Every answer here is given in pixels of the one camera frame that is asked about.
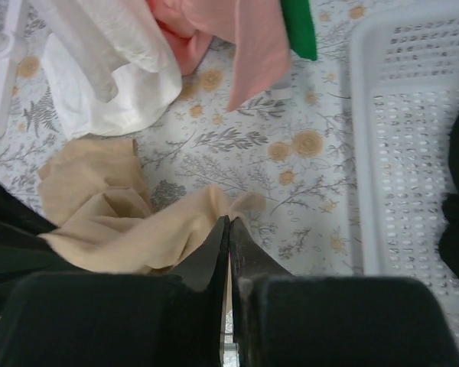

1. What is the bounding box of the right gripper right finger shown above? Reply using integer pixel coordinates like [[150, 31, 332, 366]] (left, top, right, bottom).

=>
[[229, 219, 459, 366]]

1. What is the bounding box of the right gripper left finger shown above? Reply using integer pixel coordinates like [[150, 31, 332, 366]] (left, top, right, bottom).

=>
[[0, 217, 230, 366]]

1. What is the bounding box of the beige t shirt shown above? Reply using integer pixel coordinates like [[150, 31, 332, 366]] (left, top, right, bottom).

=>
[[37, 139, 265, 274]]

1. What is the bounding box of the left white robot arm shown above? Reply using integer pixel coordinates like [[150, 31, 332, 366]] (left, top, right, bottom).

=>
[[0, 184, 70, 313]]

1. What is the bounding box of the white printed t shirt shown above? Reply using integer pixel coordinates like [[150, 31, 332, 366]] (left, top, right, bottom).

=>
[[31, 1, 182, 139]]

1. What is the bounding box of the right white basket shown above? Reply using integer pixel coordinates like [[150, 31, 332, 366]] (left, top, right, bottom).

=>
[[350, 1, 459, 348]]

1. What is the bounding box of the green garment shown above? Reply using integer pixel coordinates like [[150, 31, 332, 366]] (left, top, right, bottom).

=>
[[280, 0, 317, 61]]

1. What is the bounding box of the pink tank top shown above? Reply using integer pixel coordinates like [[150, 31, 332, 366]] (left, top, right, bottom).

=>
[[147, 1, 291, 112]]

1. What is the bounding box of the white clothes rack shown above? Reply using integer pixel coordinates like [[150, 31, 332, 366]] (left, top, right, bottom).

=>
[[0, 0, 28, 137]]

